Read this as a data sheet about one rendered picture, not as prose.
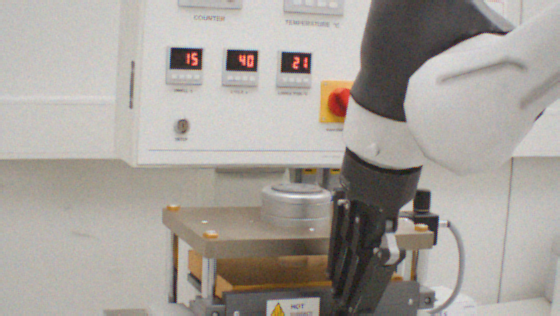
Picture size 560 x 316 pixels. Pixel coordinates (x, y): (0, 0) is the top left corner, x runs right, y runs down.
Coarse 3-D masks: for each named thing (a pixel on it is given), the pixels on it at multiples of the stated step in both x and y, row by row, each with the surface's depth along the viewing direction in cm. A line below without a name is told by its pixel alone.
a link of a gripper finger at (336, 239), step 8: (336, 192) 96; (336, 200) 96; (336, 208) 96; (336, 216) 96; (336, 224) 96; (336, 232) 96; (336, 240) 97; (336, 248) 97; (328, 256) 98; (336, 256) 97; (328, 264) 98; (336, 264) 98; (328, 272) 98; (328, 280) 98
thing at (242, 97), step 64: (128, 0) 120; (192, 0) 115; (256, 0) 118; (320, 0) 121; (128, 64) 119; (192, 64) 116; (256, 64) 119; (320, 64) 123; (128, 128) 118; (192, 128) 117; (256, 128) 120; (320, 128) 124; (256, 192) 125
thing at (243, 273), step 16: (192, 256) 113; (304, 256) 109; (320, 256) 115; (192, 272) 113; (224, 272) 105; (240, 272) 105; (256, 272) 106; (272, 272) 106; (288, 272) 106; (304, 272) 107; (320, 272) 107; (224, 288) 102; (240, 288) 100; (256, 288) 100; (272, 288) 101
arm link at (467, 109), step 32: (512, 32) 70; (544, 32) 67; (448, 64) 71; (480, 64) 69; (512, 64) 68; (544, 64) 67; (416, 96) 73; (448, 96) 70; (480, 96) 69; (512, 96) 69; (544, 96) 68; (416, 128) 73; (448, 128) 71; (480, 128) 70; (512, 128) 70; (448, 160) 72; (480, 160) 71
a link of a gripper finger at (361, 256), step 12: (360, 216) 90; (360, 228) 90; (360, 240) 91; (360, 252) 91; (372, 252) 92; (360, 264) 92; (348, 276) 93; (360, 276) 93; (348, 288) 93; (348, 300) 94
